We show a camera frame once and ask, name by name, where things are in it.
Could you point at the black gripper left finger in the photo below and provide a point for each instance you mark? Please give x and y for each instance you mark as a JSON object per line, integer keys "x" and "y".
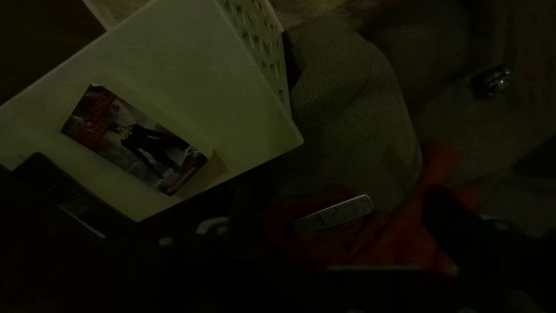
{"x": 202, "y": 250}

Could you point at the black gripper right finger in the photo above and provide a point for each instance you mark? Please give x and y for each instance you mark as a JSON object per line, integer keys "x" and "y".
{"x": 463, "y": 238}

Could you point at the red cloth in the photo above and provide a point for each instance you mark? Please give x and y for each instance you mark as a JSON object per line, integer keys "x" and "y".
{"x": 405, "y": 232}

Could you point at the grey couch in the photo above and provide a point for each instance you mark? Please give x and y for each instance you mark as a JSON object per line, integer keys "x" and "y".
{"x": 358, "y": 116}

